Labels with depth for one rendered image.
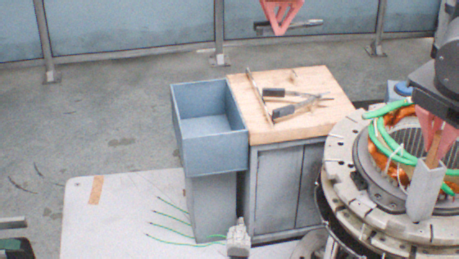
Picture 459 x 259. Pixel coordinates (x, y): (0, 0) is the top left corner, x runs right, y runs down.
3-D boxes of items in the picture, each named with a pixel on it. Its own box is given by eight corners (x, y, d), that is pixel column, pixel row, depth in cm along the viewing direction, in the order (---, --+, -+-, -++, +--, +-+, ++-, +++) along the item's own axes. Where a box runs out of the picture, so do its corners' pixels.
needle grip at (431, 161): (431, 176, 64) (444, 139, 61) (420, 169, 65) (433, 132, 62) (437, 170, 65) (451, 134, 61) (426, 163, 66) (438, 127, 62)
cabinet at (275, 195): (247, 249, 106) (251, 145, 90) (227, 188, 121) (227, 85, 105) (339, 232, 109) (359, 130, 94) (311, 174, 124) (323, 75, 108)
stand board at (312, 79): (250, 146, 90) (250, 134, 89) (225, 85, 105) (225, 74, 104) (361, 130, 94) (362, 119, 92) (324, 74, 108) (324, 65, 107)
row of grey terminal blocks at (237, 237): (248, 264, 103) (249, 250, 100) (224, 261, 103) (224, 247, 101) (253, 227, 111) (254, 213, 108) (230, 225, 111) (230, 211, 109)
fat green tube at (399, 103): (363, 127, 77) (365, 116, 76) (352, 112, 80) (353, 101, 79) (443, 112, 80) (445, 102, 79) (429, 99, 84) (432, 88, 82)
